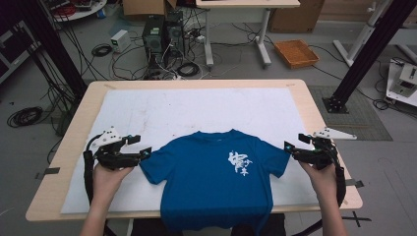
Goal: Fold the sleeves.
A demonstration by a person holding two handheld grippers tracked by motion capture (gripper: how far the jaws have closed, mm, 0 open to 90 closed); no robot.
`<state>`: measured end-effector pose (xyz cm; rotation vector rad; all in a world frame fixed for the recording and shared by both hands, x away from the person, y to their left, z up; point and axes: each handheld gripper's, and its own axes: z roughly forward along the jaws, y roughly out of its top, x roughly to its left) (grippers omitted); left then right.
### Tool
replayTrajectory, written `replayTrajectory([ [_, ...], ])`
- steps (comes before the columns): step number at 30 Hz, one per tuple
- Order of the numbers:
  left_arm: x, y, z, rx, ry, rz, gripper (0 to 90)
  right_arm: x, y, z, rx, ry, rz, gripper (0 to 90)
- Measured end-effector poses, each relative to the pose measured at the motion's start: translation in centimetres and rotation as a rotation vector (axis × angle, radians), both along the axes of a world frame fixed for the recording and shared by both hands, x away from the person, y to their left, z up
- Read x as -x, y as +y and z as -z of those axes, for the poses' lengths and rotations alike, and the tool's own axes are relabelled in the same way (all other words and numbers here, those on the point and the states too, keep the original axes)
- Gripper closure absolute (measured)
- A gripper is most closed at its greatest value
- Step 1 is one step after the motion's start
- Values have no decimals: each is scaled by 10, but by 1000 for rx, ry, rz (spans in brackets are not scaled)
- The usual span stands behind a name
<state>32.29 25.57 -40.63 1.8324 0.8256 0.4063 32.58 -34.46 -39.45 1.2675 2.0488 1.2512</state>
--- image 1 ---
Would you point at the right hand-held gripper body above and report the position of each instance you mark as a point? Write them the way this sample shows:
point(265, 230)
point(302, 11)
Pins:
point(323, 152)

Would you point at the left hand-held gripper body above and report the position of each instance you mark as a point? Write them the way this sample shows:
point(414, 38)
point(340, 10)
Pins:
point(113, 159)

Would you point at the blue T-shirt with white print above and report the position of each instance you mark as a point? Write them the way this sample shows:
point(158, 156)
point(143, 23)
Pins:
point(213, 183)

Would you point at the person's left hand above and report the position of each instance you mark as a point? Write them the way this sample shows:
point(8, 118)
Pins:
point(109, 182)

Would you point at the person's right hand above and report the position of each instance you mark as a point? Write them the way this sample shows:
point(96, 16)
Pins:
point(319, 180)

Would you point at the black tape strip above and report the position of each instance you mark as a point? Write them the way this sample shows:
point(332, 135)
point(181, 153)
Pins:
point(49, 171)
point(355, 183)

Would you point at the grey floor mat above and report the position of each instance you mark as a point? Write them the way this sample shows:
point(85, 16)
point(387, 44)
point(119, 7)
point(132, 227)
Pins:
point(360, 121)

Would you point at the light wooden table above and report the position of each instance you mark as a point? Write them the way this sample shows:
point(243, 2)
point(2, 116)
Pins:
point(75, 124)

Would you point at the white table mat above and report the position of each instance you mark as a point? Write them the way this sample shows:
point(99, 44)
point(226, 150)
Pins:
point(196, 108)

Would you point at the black tape cross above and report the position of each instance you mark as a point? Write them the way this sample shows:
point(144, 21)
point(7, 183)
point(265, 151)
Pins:
point(356, 219)

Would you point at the orange tray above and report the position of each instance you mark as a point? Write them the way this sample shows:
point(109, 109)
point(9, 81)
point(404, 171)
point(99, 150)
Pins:
point(296, 53)

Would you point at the small white box device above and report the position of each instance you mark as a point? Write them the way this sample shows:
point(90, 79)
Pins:
point(120, 40)

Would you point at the black computer tower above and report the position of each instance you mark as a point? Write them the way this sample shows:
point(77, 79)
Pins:
point(175, 32)
point(153, 39)

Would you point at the white electronic device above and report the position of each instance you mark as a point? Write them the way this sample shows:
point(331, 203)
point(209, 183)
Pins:
point(405, 82)

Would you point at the white metal stand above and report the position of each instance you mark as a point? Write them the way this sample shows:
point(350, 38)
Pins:
point(360, 36)

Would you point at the large cardboard box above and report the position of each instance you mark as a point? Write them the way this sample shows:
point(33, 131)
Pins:
point(296, 16)

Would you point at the cardboard box with open flap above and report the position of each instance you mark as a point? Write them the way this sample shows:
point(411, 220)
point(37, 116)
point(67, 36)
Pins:
point(144, 7)

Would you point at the round white table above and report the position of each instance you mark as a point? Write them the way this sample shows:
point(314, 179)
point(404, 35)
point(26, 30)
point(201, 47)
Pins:
point(82, 11)

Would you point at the white desk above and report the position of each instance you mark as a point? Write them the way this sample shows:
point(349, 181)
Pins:
point(249, 3)

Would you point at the dark equipment rack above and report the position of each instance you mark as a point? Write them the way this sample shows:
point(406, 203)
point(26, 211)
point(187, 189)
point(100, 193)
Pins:
point(13, 49)

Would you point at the black metal frame post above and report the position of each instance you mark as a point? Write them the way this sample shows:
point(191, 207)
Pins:
point(54, 49)
point(370, 52)

